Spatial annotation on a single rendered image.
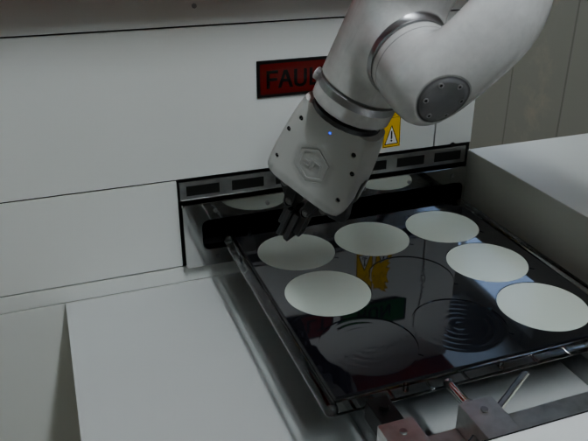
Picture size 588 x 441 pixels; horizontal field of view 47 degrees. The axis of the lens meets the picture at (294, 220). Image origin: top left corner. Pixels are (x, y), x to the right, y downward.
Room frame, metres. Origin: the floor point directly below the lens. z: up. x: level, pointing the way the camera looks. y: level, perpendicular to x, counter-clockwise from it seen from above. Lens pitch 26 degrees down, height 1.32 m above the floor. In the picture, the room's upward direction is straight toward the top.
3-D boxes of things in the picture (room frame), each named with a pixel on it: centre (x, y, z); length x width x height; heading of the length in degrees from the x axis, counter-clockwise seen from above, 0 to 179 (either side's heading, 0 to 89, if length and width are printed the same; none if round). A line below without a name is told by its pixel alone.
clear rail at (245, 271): (0.65, 0.03, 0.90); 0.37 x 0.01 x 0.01; 20
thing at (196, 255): (0.91, -0.06, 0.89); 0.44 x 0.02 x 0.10; 110
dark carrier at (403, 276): (0.71, -0.14, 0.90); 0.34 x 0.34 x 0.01; 20
